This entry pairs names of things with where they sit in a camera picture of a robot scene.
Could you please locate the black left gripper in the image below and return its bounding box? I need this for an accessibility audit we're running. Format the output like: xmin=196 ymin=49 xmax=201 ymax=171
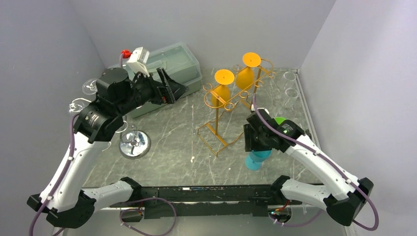
xmin=117 ymin=67 xmax=189 ymax=116

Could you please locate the green wine glass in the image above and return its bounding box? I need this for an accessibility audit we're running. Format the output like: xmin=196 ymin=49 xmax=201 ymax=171
xmin=274 ymin=117 xmax=286 ymax=125

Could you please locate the blue wine glass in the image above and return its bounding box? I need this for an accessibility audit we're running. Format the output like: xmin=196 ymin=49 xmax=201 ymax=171
xmin=244 ymin=150 xmax=272 ymax=171

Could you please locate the orange wine glass front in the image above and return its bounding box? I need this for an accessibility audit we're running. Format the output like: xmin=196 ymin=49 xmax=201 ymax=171
xmin=211 ymin=69 xmax=235 ymax=107

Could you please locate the orange wine glass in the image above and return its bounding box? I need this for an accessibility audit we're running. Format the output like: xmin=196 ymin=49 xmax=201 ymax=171
xmin=211 ymin=69 xmax=235 ymax=107
xmin=235 ymin=52 xmax=261 ymax=90

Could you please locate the clear wine glass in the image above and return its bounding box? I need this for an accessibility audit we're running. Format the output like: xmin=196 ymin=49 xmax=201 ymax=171
xmin=283 ymin=71 xmax=297 ymax=88
xmin=284 ymin=88 xmax=298 ymax=108

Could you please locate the clear wine glass front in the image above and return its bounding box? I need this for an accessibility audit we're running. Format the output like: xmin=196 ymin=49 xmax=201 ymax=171
xmin=283 ymin=71 xmax=297 ymax=88

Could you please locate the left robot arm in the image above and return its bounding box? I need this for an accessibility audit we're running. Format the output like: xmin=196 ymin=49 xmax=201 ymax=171
xmin=27 ymin=67 xmax=188 ymax=229

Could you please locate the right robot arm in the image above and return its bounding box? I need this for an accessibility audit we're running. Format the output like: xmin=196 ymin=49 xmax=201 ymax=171
xmin=243 ymin=109 xmax=374 ymax=226

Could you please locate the silver spiral glass stand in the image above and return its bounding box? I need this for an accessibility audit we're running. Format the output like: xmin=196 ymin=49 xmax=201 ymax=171
xmin=116 ymin=115 xmax=151 ymax=160

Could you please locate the clear glass on stand upper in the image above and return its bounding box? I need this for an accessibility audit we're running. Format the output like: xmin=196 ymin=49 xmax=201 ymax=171
xmin=82 ymin=79 xmax=97 ymax=95

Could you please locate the clear glass on stand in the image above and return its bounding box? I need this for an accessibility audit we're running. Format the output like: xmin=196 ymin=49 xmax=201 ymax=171
xmin=82 ymin=79 xmax=97 ymax=95
xmin=68 ymin=98 xmax=91 ymax=115

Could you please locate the clear glass on stand middle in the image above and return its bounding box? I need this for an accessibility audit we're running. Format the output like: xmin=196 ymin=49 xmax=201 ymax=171
xmin=68 ymin=98 xmax=91 ymax=115

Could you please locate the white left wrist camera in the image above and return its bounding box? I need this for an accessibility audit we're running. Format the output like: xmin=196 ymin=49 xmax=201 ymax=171
xmin=119 ymin=47 xmax=150 ymax=77

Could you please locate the gold wire glass rack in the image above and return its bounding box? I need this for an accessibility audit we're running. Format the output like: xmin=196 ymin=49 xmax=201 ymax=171
xmin=197 ymin=58 xmax=276 ymax=155

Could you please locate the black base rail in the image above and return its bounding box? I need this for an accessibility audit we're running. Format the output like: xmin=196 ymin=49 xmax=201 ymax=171
xmin=111 ymin=184 xmax=300 ymax=219

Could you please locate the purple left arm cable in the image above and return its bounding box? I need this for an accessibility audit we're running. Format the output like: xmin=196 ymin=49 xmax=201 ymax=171
xmin=29 ymin=52 xmax=126 ymax=236

